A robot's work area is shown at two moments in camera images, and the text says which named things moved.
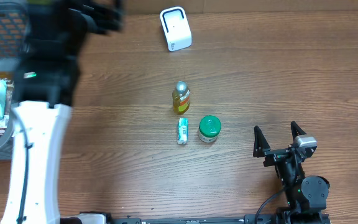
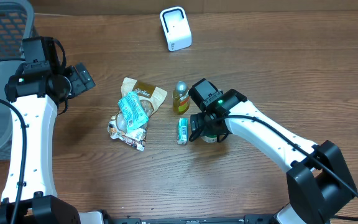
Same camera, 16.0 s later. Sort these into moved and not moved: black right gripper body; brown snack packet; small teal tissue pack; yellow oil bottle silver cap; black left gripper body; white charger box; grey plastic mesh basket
Moved: black right gripper body; black left gripper body; brown snack packet
Not moved: yellow oil bottle silver cap; grey plastic mesh basket; white charger box; small teal tissue pack
